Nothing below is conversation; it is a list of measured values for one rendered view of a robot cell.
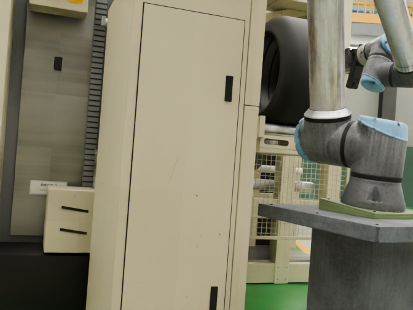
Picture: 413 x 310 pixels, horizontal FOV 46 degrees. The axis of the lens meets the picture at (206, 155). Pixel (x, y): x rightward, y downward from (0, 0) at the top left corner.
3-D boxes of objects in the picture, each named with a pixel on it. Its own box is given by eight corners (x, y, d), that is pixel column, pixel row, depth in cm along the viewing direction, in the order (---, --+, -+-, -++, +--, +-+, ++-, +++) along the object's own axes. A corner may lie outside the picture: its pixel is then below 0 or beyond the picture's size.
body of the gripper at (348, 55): (354, 54, 208) (372, 45, 197) (354, 74, 207) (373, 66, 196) (338, 51, 205) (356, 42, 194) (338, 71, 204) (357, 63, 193)
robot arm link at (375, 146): (391, 178, 140) (399, 117, 138) (336, 169, 151) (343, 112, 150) (410, 178, 151) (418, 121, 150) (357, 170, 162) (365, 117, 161)
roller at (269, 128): (262, 125, 225) (258, 120, 228) (259, 133, 227) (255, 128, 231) (327, 132, 236) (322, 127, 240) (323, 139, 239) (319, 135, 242)
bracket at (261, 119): (258, 136, 221) (260, 115, 221) (226, 138, 259) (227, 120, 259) (265, 137, 222) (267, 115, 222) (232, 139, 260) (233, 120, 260)
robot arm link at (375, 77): (385, 82, 172) (394, 51, 175) (354, 80, 180) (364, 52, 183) (393, 95, 179) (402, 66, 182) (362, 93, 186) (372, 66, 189)
